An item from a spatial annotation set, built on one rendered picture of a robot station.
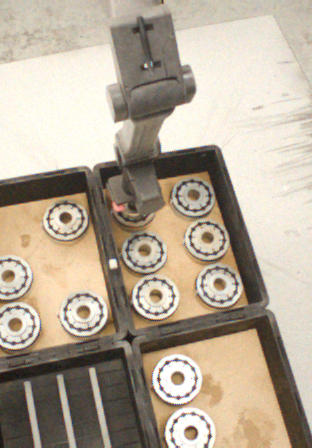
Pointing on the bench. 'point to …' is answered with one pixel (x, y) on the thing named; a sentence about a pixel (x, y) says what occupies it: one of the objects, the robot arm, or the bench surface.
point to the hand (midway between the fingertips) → (132, 204)
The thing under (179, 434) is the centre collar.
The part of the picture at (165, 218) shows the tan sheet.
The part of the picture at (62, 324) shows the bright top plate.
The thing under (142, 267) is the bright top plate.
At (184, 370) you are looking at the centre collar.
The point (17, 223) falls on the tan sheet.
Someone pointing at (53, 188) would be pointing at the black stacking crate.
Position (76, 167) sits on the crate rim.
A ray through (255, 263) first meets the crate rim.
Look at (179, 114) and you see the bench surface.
